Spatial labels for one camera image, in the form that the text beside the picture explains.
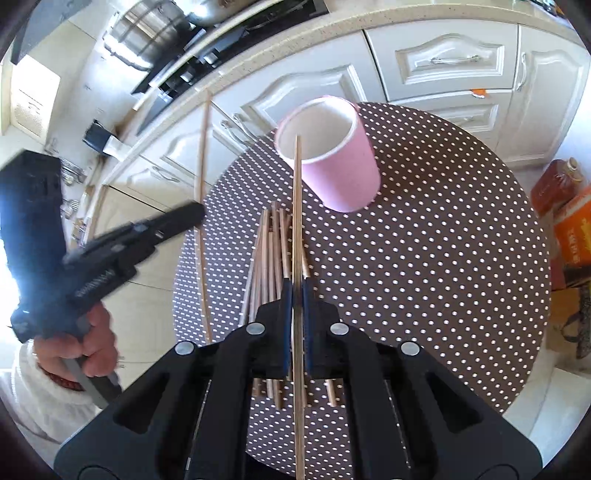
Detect lower kitchen cabinets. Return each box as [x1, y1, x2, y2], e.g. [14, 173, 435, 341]
[87, 20, 590, 236]

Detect person's left hand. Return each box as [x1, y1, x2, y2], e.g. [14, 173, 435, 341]
[33, 303, 118, 387]

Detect brown polka dot tablecloth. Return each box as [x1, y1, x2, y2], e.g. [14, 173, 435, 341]
[171, 101, 553, 480]

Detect black knife block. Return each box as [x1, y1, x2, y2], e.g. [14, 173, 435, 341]
[82, 119, 114, 153]

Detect pink cylindrical cup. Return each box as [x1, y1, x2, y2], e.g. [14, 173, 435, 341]
[273, 95, 381, 213]

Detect orange cardboard box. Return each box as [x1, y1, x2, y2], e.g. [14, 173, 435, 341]
[554, 186, 591, 288]

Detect stainless steel steamer pot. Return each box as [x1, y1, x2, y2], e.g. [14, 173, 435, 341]
[103, 0, 191, 71]

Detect cooking oil bottle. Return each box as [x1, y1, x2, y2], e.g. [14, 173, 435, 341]
[530, 157, 584, 217]

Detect black glass cooktop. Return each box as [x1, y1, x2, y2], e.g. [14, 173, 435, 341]
[137, 1, 329, 133]

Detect steel wok with lid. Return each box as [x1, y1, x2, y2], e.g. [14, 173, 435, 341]
[177, 0, 274, 27]

